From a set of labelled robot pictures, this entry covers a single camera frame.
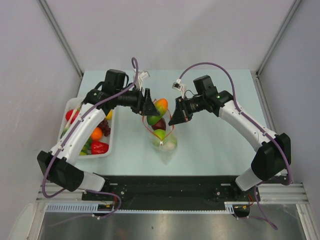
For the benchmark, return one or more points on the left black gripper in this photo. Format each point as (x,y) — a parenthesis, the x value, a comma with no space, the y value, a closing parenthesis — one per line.
(144,105)

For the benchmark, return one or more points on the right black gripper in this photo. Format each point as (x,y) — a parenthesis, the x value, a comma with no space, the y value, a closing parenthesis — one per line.
(181,114)

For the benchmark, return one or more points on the green red mango toy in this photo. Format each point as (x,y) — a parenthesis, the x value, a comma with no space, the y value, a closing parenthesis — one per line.
(161,106)

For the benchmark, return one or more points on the dark red apple toy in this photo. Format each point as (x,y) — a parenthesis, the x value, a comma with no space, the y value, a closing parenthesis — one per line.
(160,125)

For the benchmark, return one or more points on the green apple toy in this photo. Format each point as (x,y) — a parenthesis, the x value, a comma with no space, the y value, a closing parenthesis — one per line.
(160,133)

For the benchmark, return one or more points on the clear zip top bag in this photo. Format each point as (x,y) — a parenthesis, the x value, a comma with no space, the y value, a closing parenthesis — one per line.
(165,157)

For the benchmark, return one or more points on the white cauliflower toy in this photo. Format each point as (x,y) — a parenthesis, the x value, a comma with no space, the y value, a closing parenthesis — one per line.
(165,145)

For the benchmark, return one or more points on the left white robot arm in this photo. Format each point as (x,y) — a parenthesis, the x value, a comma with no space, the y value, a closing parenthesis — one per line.
(58,164)

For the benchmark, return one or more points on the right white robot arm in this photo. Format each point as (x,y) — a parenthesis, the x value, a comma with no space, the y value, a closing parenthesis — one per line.
(272,150)

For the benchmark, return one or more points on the white plastic food tray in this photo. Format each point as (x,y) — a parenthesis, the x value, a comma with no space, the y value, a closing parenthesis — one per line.
(71,104)

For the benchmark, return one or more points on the yellow lemon toy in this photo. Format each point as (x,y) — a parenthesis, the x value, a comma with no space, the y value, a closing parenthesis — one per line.
(109,115)

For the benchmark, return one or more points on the purple grapes toy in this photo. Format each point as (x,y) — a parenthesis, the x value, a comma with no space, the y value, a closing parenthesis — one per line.
(105,128)

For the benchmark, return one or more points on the orange fruit toy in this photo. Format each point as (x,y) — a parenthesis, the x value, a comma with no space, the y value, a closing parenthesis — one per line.
(97,134)

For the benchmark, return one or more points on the red bell pepper toy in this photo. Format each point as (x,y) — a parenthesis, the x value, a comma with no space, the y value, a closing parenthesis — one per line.
(98,148)

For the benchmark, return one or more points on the red tomato toy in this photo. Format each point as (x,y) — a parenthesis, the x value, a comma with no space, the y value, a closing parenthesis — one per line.
(71,115)

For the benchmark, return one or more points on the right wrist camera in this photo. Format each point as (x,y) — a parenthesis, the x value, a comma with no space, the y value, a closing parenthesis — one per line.
(180,87)

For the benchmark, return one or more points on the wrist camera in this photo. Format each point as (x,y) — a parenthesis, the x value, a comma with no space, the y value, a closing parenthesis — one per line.
(180,87)
(142,76)

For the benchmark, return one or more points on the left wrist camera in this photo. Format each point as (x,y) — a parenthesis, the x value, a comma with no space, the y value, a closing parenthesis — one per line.
(142,76)

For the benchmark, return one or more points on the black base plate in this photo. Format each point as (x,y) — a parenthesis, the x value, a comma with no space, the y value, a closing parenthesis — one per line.
(173,193)

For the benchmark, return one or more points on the right aluminium frame post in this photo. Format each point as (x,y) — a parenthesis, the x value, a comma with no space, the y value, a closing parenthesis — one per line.
(279,35)

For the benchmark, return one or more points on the aluminium frame post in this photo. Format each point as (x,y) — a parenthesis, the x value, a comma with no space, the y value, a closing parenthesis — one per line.
(279,35)
(49,15)

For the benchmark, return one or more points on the white cable duct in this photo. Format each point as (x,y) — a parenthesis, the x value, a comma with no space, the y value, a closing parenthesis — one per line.
(96,208)

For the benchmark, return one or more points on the left aluminium frame post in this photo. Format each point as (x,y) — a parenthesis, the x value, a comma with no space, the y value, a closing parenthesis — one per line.
(49,15)

